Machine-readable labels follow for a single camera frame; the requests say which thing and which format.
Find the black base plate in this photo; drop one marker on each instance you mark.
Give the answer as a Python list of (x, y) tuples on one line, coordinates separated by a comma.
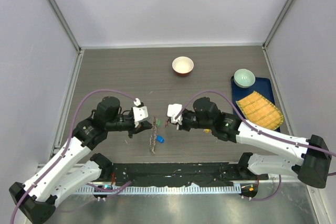
[(210, 174)]

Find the large metal keyring disc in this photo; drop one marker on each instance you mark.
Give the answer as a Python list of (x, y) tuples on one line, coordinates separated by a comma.
[(153, 135)]

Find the yellow woven mat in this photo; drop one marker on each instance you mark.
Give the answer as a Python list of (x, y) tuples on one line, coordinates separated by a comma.
[(259, 110)]

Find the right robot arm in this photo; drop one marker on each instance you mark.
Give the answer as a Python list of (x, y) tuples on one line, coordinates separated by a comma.
[(308, 159)]

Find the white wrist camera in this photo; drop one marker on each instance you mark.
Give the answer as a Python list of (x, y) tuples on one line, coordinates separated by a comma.
[(174, 113), (140, 112)]

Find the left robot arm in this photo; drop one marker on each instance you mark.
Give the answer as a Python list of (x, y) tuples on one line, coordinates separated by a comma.
[(38, 197)]

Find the blue tag key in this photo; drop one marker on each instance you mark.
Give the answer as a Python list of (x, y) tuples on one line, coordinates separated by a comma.
[(160, 139)]

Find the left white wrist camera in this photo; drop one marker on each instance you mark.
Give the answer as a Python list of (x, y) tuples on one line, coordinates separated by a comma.
[(140, 112)]

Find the white cable duct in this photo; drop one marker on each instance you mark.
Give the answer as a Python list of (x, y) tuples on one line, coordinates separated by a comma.
[(192, 189)]

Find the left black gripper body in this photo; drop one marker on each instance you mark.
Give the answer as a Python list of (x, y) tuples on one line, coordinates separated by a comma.
[(123, 123)]

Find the red white bowl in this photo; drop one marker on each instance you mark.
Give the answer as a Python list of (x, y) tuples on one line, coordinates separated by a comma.
[(183, 66)]

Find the light green bowl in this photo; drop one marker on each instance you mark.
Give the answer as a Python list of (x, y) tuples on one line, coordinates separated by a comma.
[(244, 78)]

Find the blue tray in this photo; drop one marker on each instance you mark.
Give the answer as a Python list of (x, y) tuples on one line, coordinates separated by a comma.
[(261, 85)]

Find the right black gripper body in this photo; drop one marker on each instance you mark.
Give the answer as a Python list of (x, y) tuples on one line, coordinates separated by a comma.
[(190, 120)]

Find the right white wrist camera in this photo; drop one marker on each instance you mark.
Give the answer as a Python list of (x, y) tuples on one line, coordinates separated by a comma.
[(174, 113)]

